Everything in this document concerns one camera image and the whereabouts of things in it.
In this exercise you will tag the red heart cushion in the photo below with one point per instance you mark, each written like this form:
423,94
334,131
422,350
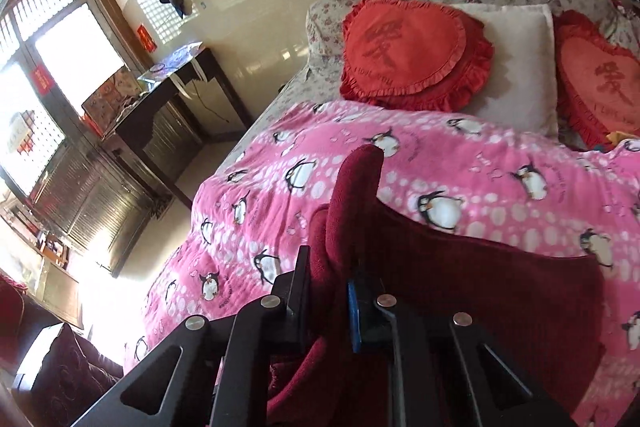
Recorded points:
605,82
405,47

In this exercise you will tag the pink penguin print blanket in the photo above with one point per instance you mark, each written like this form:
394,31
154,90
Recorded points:
440,147

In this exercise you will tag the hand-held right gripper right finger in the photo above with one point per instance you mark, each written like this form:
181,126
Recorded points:
355,317

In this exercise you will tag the wooden framed window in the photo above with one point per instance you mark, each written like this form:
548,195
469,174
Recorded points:
65,47

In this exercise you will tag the dark red sofa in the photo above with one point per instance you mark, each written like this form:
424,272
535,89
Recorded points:
60,367

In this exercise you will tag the white pillow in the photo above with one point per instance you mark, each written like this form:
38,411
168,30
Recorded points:
520,72

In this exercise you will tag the dark slatted cabinet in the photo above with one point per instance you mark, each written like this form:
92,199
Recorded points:
100,202

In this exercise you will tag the dark red sweater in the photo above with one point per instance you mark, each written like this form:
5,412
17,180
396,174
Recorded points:
475,287

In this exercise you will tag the dark wooden desk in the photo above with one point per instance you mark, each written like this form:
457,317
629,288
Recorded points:
150,117

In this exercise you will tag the red paper window decoration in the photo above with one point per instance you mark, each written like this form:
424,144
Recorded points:
41,80

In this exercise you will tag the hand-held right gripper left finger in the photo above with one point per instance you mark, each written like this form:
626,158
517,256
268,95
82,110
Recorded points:
300,292

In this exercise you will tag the printed cardboard box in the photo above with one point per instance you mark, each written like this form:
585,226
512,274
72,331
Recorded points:
107,99

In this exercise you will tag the red paper wall decoration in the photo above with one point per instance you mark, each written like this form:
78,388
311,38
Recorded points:
146,38

